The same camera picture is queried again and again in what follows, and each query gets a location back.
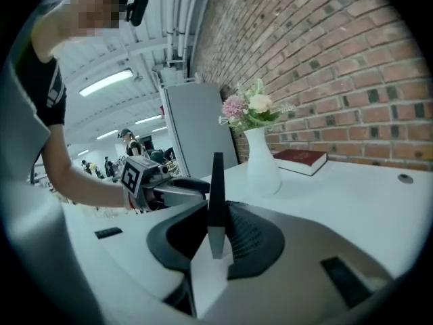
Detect person's left forearm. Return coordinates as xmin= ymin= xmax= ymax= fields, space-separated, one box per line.
xmin=41 ymin=126 xmax=135 ymax=213

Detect grey partition panel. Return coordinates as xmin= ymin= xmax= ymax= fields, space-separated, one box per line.
xmin=158 ymin=81 xmax=240 ymax=179

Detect person's head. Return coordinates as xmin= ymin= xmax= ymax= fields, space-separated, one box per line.
xmin=32 ymin=0 xmax=130 ymax=64

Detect white ceramic vase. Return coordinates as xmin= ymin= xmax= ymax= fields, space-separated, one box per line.
xmin=243 ymin=127 xmax=283 ymax=197

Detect long ceiling light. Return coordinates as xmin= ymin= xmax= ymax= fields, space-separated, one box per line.
xmin=95 ymin=129 xmax=120 ymax=141
xmin=134 ymin=114 xmax=164 ymax=126
xmin=78 ymin=68 xmax=135 ymax=98

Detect black picture frame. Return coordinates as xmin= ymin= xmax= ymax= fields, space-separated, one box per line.
xmin=189 ymin=152 xmax=235 ymax=319

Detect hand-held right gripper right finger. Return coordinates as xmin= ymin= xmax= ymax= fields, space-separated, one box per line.
xmin=224 ymin=200 xmax=286 ymax=281

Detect pink and cream flower bouquet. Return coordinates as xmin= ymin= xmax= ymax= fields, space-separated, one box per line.
xmin=218 ymin=77 xmax=296 ymax=135

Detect white ceiling pipes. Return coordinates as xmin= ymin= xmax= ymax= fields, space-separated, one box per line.
xmin=161 ymin=0 xmax=217 ymax=68

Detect person's black shirt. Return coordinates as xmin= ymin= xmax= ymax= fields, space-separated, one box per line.
xmin=13 ymin=41 xmax=68 ymax=128

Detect black head camera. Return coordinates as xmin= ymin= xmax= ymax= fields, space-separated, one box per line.
xmin=125 ymin=0 xmax=150 ymax=28

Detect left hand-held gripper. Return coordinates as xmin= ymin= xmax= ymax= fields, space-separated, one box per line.
xmin=120 ymin=156 xmax=211 ymax=213

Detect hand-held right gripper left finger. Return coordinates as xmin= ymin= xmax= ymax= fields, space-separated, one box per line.
xmin=146 ymin=200 xmax=210 ymax=274

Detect black table slot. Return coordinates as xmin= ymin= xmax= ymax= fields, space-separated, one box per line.
xmin=93 ymin=226 xmax=124 ymax=240

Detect red hardcover book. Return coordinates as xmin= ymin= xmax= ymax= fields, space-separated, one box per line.
xmin=272 ymin=148 xmax=329 ymax=177

